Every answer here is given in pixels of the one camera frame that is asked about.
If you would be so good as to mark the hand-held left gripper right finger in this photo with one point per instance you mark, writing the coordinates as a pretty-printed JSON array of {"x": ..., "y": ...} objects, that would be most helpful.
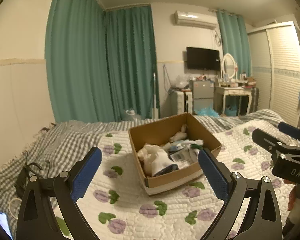
[{"x": 213, "y": 177}]

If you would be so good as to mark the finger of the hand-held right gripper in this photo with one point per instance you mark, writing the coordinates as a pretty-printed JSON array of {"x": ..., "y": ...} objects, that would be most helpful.
[
  {"x": 292, "y": 130},
  {"x": 267, "y": 140}
]

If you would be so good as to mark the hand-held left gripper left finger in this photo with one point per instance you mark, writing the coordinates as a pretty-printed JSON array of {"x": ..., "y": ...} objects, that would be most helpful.
[{"x": 87, "y": 175}]

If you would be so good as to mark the black plastic packet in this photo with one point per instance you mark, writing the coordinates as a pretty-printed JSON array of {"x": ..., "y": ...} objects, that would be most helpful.
[{"x": 180, "y": 156}]

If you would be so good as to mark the dark blue-edged sock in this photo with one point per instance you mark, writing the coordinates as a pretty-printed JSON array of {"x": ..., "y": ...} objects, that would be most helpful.
[{"x": 168, "y": 168}]

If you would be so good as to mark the brown cardboard box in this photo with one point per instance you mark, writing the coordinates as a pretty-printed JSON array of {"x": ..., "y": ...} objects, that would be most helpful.
[{"x": 165, "y": 183}]

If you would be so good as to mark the cream cloth bundle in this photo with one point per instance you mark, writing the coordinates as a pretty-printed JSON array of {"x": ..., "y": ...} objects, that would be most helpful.
[{"x": 147, "y": 155}]

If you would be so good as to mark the grey checked bedsheet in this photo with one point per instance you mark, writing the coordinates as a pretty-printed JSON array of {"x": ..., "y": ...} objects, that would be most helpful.
[{"x": 65, "y": 140}]

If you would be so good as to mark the white slatted wardrobe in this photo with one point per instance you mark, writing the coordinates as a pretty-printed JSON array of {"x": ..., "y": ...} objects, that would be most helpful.
[{"x": 282, "y": 80}]

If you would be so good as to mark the white dressing table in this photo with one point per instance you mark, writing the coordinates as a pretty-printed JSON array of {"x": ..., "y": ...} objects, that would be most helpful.
[{"x": 233, "y": 91}]

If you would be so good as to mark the blue plastic bag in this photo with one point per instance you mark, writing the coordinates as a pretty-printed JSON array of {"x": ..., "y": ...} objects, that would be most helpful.
[{"x": 206, "y": 112}]

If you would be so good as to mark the white floral quilt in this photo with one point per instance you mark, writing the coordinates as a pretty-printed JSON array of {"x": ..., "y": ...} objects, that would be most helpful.
[{"x": 140, "y": 225}]

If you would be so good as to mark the clear water jug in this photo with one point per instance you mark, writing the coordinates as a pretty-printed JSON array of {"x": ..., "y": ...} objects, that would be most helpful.
[{"x": 132, "y": 116}]

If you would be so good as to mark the grey mini fridge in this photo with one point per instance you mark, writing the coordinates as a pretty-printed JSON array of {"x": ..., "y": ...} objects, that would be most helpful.
[{"x": 201, "y": 92}]

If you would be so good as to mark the white low cabinet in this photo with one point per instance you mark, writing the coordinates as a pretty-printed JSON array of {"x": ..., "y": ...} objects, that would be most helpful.
[{"x": 180, "y": 102}]

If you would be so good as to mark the white oval mirror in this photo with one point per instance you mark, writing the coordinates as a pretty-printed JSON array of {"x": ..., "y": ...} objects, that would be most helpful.
[{"x": 228, "y": 66}]

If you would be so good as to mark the white mop pole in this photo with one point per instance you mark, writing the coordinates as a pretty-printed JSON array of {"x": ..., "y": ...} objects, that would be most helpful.
[{"x": 155, "y": 105}]

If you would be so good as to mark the smartphone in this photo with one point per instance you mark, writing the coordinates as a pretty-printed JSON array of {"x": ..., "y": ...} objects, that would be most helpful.
[{"x": 3, "y": 223}]

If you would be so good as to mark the clear plastic bag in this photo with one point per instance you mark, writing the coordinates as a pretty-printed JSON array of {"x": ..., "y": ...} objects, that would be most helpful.
[{"x": 180, "y": 81}]

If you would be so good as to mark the narrow teal curtain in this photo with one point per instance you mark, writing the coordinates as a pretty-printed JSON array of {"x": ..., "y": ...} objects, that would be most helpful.
[{"x": 235, "y": 42}]

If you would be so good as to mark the wide teal curtain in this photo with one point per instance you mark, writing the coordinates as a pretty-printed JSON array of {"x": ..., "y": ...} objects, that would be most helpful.
[{"x": 77, "y": 55}]

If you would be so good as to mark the white air conditioner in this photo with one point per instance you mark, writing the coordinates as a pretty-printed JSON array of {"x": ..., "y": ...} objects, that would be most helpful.
[{"x": 195, "y": 19}]

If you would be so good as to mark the black wall television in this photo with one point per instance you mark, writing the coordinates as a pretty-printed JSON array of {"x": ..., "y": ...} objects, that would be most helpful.
[{"x": 202, "y": 58}]

